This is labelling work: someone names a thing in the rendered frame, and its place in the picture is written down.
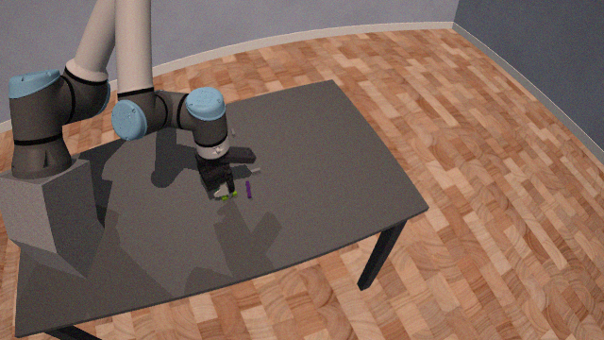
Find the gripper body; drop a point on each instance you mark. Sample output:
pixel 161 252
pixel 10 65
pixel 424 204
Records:
pixel 216 171

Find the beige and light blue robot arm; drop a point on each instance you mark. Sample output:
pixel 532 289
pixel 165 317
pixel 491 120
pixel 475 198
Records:
pixel 41 104

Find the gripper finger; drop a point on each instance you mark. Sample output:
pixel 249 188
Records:
pixel 226 188

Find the lime green rod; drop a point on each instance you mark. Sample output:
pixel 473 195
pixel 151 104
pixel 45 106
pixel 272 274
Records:
pixel 225 197

